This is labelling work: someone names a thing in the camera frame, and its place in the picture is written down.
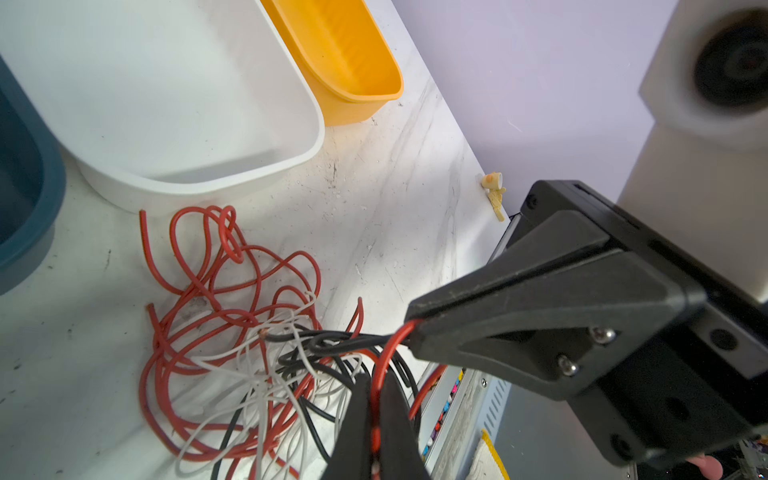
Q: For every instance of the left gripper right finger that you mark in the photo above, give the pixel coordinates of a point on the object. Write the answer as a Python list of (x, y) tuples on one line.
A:
[(398, 452)]

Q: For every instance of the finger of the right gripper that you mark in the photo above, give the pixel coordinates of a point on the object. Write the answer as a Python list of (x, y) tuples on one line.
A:
[(554, 312)]

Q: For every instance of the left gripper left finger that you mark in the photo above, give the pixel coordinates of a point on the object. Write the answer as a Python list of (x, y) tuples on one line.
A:
[(352, 458)]

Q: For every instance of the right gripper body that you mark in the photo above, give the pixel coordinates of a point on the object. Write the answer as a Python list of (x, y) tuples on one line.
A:
[(672, 356)]

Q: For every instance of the yellow plastic bin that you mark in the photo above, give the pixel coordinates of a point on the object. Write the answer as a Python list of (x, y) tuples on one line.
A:
[(342, 55)]

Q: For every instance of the white plastic bin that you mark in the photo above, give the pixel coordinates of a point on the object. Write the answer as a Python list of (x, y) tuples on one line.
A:
[(164, 104)]

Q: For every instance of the teal plastic bin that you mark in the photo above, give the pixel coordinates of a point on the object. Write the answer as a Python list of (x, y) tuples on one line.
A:
[(33, 184)]

